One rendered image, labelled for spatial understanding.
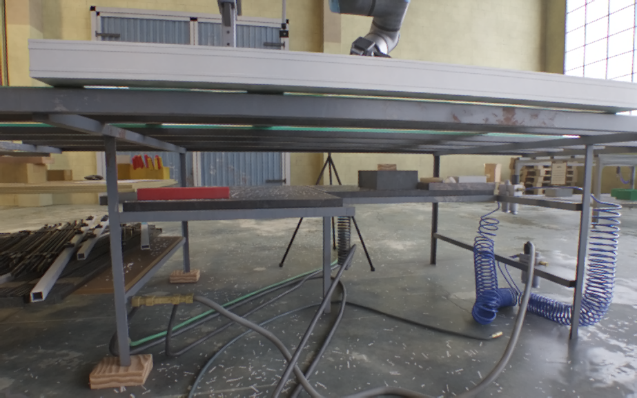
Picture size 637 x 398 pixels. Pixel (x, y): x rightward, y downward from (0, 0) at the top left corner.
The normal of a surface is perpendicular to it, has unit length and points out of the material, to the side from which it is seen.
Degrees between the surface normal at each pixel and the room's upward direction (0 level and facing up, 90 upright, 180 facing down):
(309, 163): 90
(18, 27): 90
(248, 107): 90
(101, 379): 90
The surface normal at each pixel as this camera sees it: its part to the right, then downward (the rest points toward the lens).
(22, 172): 0.20, 0.09
